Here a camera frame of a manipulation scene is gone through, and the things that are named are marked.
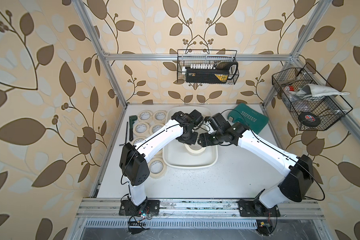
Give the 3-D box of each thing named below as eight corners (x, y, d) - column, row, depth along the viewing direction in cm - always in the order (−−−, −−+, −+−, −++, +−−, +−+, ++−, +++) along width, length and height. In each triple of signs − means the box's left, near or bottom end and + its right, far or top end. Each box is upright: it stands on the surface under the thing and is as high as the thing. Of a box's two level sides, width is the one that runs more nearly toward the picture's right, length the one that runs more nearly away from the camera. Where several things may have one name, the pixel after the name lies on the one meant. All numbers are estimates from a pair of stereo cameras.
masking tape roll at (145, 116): (137, 122, 110) (136, 120, 109) (140, 112, 117) (139, 110, 116) (151, 122, 110) (150, 120, 109) (153, 112, 117) (152, 110, 116)
